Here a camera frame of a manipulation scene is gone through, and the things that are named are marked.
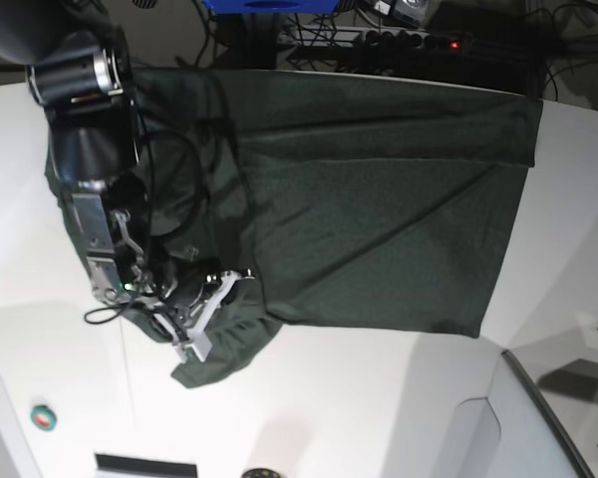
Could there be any dark green t-shirt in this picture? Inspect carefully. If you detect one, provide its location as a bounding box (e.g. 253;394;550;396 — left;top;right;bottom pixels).
44;68;544;389

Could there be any grey metal rail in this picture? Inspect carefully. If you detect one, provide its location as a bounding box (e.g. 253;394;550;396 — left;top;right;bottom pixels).
502;351;594;478

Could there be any black power strip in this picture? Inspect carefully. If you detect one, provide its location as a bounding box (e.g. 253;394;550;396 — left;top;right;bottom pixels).
361;30;469;53

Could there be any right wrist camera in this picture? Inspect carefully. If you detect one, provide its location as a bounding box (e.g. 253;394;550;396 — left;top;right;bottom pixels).
173;333;212;363

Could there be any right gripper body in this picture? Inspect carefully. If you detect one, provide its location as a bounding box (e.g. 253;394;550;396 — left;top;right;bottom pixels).
134;267;254;344

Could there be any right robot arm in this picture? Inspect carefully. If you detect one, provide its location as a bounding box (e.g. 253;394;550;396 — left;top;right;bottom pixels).
0;1;251;358

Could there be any red green emergency button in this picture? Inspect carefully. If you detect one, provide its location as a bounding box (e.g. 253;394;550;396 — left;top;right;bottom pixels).
30;404;57;431

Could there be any black round knob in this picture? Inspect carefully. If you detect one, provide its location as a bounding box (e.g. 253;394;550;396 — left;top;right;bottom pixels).
241;468;281;478

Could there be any blue box with oval hole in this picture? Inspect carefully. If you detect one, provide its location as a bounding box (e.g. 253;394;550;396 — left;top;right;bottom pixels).
202;0;338;14

